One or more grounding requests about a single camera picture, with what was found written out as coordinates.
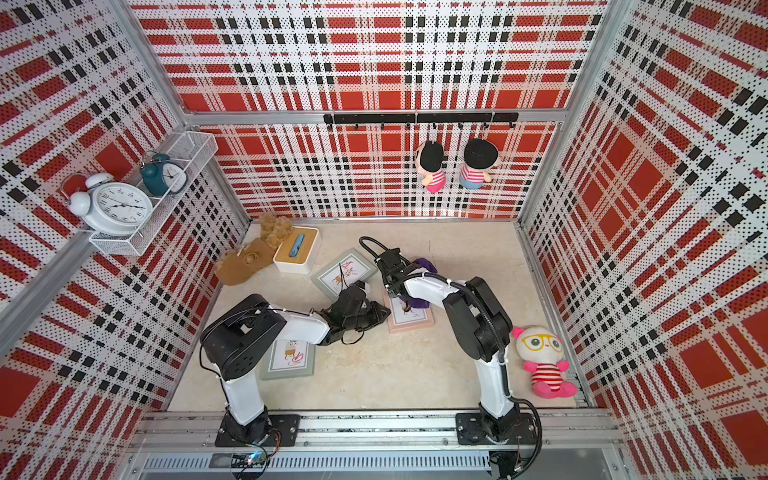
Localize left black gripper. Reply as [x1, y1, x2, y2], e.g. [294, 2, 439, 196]
[345, 302, 393, 333]

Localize purple microfiber cloth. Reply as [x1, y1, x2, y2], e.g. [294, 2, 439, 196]
[401, 258, 442, 309]

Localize green frame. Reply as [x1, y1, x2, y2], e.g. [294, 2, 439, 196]
[311, 249, 377, 300]

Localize pink picture frame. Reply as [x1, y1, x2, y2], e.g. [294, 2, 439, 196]
[382, 287, 435, 334]

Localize pink object behind right arm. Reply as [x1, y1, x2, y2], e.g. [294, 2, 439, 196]
[512, 326, 578, 399]

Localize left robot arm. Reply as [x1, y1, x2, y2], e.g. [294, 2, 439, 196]
[200, 281, 391, 447]

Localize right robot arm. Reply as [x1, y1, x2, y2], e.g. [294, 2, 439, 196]
[374, 248, 541, 444]

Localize white box wooden lid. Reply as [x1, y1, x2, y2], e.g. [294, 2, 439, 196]
[273, 227, 322, 275]

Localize blue object on box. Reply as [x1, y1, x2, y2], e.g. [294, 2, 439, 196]
[289, 234, 305, 258]

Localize doll pink striped shirt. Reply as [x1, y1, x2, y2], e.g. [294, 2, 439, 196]
[416, 141, 446, 194]

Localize brown plush toy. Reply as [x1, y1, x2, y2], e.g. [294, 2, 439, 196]
[215, 213, 294, 286]

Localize doll blue pants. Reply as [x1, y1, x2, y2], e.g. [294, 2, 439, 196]
[459, 138, 499, 190]

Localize green circuit board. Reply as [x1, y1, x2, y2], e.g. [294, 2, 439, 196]
[231, 452, 269, 470]

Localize teal alarm clock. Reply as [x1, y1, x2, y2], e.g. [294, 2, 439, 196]
[140, 153, 188, 197]

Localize white alarm clock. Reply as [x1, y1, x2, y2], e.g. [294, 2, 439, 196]
[68, 172, 154, 237]

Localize green frame near arm base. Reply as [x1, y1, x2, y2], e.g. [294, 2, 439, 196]
[260, 340, 316, 380]

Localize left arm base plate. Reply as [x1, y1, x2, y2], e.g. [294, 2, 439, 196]
[215, 411, 301, 448]

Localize black hook rail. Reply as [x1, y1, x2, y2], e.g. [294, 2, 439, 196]
[323, 112, 520, 128]

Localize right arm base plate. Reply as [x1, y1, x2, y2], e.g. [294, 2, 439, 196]
[455, 411, 538, 446]

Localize aluminium front rail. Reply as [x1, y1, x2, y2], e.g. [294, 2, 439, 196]
[129, 408, 623, 453]

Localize white wire shelf basket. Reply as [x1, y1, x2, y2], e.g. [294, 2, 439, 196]
[89, 131, 218, 256]

